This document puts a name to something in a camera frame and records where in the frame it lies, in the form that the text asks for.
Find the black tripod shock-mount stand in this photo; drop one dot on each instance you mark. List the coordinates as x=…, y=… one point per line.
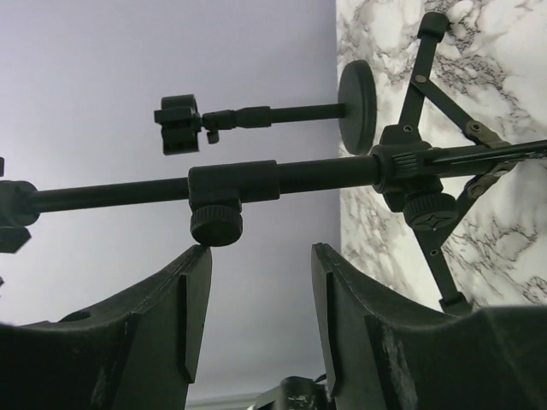
x=431, y=167

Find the black tall round-base stand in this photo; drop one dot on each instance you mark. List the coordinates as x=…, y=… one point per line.
x=355, y=110

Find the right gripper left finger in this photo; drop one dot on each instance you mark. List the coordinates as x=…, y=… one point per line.
x=138, y=349

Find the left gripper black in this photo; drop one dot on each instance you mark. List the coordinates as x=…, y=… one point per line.
x=296, y=393

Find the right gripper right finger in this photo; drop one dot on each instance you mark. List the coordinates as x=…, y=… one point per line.
x=383, y=351

